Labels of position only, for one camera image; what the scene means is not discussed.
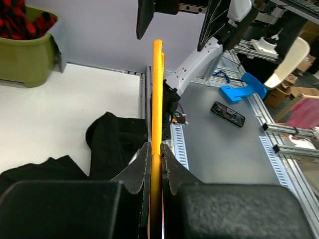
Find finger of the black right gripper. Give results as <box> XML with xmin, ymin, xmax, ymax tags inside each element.
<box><xmin>197</xmin><ymin>0</ymin><xmax>231</xmax><ymax>52</ymax></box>
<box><xmin>136</xmin><ymin>0</ymin><xmax>155</xmax><ymax>40</ymax></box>

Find green plastic basket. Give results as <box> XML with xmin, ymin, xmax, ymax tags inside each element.
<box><xmin>0</xmin><ymin>6</ymin><xmax>58</xmax><ymax>87</ymax></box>

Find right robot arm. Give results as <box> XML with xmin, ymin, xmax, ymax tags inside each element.
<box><xmin>136</xmin><ymin>0</ymin><xmax>258</xmax><ymax>140</ymax></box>

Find yellow hanger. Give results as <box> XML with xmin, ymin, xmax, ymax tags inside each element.
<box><xmin>149</xmin><ymin>39</ymin><xmax>165</xmax><ymax>239</ymax></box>

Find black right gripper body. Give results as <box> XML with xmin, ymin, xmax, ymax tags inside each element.
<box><xmin>154</xmin><ymin>0</ymin><xmax>208</xmax><ymax>15</ymax></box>

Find cardboard boxes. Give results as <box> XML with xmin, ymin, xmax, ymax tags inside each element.
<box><xmin>264</xmin><ymin>21</ymin><xmax>319</xmax><ymax>109</ymax></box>

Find red black plaid shirt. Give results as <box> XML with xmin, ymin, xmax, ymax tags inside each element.
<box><xmin>0</xmin><ymin>0</ymin><xmax>57</xmax><ymax>40</ymax></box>

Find blue plastic part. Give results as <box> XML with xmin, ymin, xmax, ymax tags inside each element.
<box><xmin>219</xmin><ymin>72</ymin><xmax>267</xmax><ymax>104</ymax></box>

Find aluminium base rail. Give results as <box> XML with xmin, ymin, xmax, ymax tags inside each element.
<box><xmin>124</xmin><ymin>66</ymin><xmax>153</xmax><ymax>120</ymax></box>

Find cream plastic chair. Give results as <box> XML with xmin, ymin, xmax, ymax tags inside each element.
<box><xmin>263</xmin><ymin>37</ymin><xmax>310</xmax><ymax>90</ymax></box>

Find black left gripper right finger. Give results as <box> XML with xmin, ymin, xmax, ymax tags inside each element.
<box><xmin>161</xmin><ymin>144</ymin><xmax>314</xmax><ymax>239</ymax></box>

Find black smartphone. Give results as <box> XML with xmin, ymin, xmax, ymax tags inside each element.
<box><xmin>210</xmin><ymin>101</ymin><xmax>246</xmax><ymax>127</ymax></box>

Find white slotted cable duct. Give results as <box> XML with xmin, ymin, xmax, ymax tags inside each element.
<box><xmin>170</xmin><ymin>124</ymin><xmax>189</xmax><ymax>170</ymax></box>

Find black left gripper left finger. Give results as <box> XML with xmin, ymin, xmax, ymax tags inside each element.
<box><xmin>0</xmin><ymin>143</ymin><xmax>151</xmax><ymax>239</ymax></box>

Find grey button shirt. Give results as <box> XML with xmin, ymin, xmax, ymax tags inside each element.
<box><xmin>47</xmin><ymin>18</ymin><xmax>69</xmax><ymax>73</ymax></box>

